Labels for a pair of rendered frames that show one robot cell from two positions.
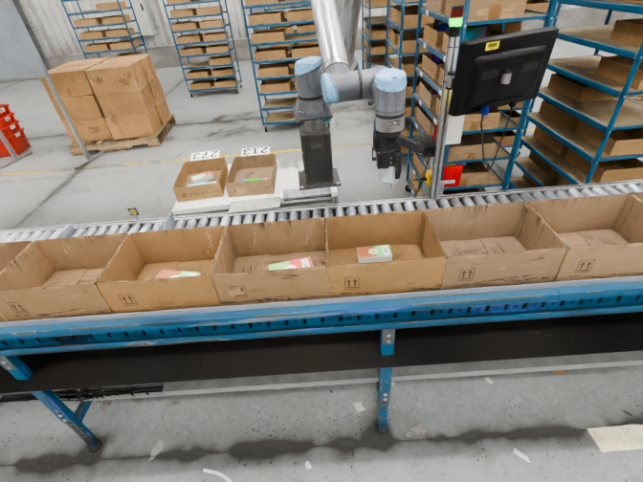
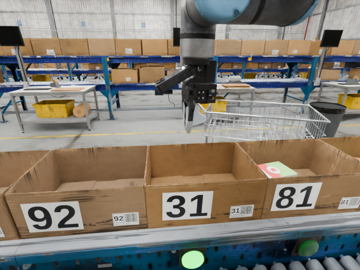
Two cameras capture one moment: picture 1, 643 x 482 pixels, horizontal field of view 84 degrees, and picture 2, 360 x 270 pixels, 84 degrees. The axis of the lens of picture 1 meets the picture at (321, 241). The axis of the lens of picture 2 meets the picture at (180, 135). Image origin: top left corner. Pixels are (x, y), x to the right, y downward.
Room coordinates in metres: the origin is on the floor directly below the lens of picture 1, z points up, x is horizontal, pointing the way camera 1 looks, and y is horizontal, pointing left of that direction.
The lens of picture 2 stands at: (1.67, -0.37, 1.42)
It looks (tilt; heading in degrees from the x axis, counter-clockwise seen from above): 22 degrees down; 172
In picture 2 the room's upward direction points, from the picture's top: straight up
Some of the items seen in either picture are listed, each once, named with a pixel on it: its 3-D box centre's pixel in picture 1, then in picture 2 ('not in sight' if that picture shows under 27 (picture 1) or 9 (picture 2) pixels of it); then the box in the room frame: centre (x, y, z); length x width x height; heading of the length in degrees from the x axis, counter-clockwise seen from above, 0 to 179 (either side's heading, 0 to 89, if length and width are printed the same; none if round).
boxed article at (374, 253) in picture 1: (374, 254); not in sight; (1.10, -0.20, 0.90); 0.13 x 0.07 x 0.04; 89
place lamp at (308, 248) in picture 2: not in sight; (308, 249); (1.26, 0.12, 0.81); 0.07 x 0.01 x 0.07; 88
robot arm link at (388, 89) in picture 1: (389, 93); (199, 11); (1.12, -0.25, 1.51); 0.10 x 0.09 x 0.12; 3
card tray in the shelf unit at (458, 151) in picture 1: (461, 141); not in sight; (2.37, -1.05, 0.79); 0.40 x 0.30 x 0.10; 179
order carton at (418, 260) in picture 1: (379, 253); (198, 178); (1.03, -0.21, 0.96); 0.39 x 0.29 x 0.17; 88
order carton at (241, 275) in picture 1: (276, 261); (292, 172); (1.04, 0.18, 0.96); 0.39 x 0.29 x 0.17; 88
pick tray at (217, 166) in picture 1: (202, 178); not in sight; (2.15, 0.73, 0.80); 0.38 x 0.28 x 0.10; 3
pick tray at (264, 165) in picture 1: (253, 174); not in sight; (2.14, 0.40, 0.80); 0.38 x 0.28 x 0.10; 179
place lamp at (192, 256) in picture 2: not in sight; (193, 260); (1.24, -0.27, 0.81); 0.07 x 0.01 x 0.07; 88
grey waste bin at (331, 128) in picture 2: not in sight; (322, 123); (-1.19, 2.46, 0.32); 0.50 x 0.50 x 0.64
